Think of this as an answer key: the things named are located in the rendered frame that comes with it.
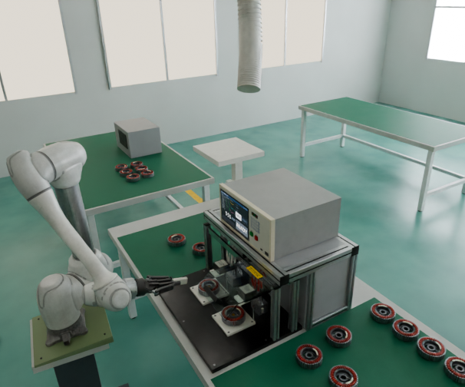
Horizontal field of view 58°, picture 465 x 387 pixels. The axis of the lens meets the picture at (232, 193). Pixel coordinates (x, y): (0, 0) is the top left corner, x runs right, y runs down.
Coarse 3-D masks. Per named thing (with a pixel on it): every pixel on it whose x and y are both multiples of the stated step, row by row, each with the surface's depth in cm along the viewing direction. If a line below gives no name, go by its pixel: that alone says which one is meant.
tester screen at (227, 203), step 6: (222, 192) 202; (222, 198) 204; (228, 198) 198; (222, 204) 205; (228, 204) 199; (234, 204) 194; (240, 204) 188; (222, 210) 207; (228, 210) 201; (234, 210) 195; (240, 210) 190; (246, 210) 185; (222, 216) 208; (234, 216) 197; (246, 216) 186; (228, 222) 204; (234, 222) 198; (240, 222) 193
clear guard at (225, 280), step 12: (240, 264) 185; (252, 264) 185; (216, 276) 177; (228, 276) 177; (240, 276) 177; (252, 276) 177; (264, 276) 176; (216, 288) 172; (228, 288) 170; (240, 288) 170; (252, 288) 170; (264, 288) 170; (228, 300) 165; (240, 300) 163; (228, 312) 162
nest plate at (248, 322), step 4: (212, 316) 197; (216, 316) 196; (220, 316) 196; (248, 316) 195; (216, 320) 193; (220, 320) 193; (248, 320) 193; (252, 320) 193; (220, 324) 191; (224, 324) 191; (244, 324) 191; (248, 324) 191; (252, 324) 191; (224, 328) 189; (228, 328) 189; (232, 328) 189; (236, 328) 189; (240, 328) 189; (244, 328) 189; (228, 332) 186; (232, 332) 186
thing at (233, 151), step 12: (204, 144) 291; (216, 144) 290; (228, 144) 289; (240, 144) 289; (204, 156) 276; (216, 156) 269; (228, 156) 269; (240, 156) 268; (252, 156) 272; (240, 168) 302; (228, 180) 307
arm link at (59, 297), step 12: (48, 276) 184; (60, 276) 183; (72, 276) 190; (48, 288) 178; (60, 288) 180; (72, 288) 185; (48, 300) 178; (60, 300) 179; (72, 300) 185; (48, 312) 180; (60, 312) 181; (72, 312) 185; (48, 324) 183; (60, 324) 183; (72, 324) 187
